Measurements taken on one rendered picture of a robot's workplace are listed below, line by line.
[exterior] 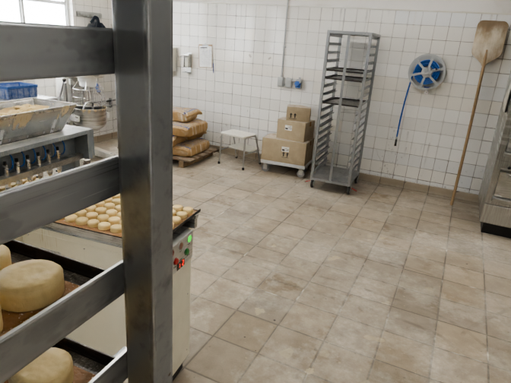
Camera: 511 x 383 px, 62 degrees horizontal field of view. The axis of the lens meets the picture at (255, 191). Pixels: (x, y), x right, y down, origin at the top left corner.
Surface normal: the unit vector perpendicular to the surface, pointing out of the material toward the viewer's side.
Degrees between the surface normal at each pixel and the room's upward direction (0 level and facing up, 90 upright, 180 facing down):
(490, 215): 88
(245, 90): 90
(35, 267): 0
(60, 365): 0
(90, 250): 90
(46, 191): 90
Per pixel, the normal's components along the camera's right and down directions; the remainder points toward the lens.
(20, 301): 0.17, 0.34
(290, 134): -0.50, 0.32
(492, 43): -0.40, 0.13
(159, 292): 0.91, 0.19
